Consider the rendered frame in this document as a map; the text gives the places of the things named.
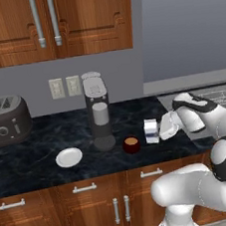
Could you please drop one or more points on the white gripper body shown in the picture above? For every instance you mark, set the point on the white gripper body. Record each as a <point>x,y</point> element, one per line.
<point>169,126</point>

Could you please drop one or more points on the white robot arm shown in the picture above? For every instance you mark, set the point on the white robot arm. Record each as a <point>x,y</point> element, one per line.
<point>194,188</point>

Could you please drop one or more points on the dark red coffee mug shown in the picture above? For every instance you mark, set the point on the dark red coffee mug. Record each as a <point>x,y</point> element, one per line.
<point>131,145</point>

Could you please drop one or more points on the grey coffee machine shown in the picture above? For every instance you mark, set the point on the grey coffee machine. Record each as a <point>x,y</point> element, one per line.
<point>100,120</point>

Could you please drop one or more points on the white saucer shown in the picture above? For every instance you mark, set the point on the white saucer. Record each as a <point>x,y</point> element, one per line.
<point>69,157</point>

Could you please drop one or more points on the wooden drawer front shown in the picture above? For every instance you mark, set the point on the wooden drawer front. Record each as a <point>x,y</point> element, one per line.
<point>36,204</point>
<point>95,194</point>
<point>178,163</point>

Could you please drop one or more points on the grey sink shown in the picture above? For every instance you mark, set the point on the grey sink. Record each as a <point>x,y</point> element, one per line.
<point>223,98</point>

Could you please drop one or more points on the dark grey toaster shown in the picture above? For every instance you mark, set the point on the dark grey toaster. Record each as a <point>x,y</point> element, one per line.
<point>6,123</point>

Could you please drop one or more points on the white wall outlet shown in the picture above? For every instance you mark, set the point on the white wall outlet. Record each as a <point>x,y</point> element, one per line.
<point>57,88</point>
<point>73,85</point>

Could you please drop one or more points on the wooden wall cupboard door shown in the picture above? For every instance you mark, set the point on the wooden wall cupboard door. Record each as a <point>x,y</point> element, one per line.
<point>97,20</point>
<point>4,31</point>

